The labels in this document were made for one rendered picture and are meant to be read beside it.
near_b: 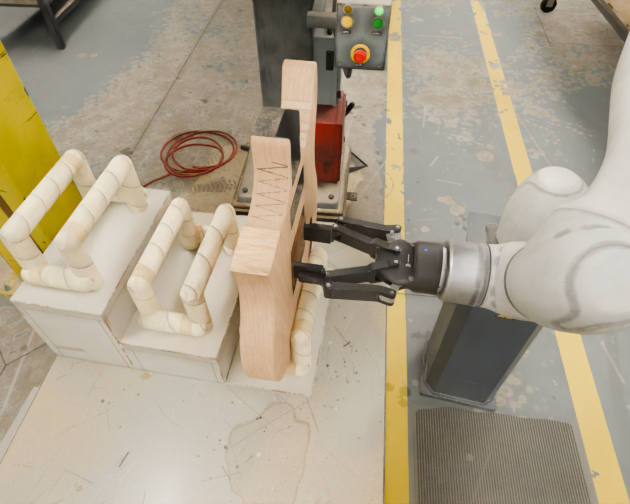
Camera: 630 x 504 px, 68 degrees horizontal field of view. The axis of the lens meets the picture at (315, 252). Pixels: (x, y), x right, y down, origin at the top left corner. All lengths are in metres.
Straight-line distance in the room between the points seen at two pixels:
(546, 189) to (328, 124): 0.97
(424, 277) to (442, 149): 2.25
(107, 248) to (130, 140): 2.25
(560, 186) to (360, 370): 0.64
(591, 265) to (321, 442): 0.48
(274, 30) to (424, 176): 1.26
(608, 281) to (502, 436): 1.43
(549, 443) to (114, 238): 1.59
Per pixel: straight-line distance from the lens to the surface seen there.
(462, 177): 2.70
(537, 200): 1.18
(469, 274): 0.65
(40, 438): 0.89
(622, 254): 0.49
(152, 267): 0.74
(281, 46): 1.78
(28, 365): 2.18
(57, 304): 0.78
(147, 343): 0.79
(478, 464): 1.82
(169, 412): 0.83
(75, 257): 0.72
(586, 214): 0.54
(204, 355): 0.75
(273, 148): 0.53
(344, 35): 1.55
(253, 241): 0.52
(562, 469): 1.92
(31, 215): 0.77
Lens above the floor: 1.67
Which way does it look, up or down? 49 degrees down
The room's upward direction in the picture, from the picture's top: straight up
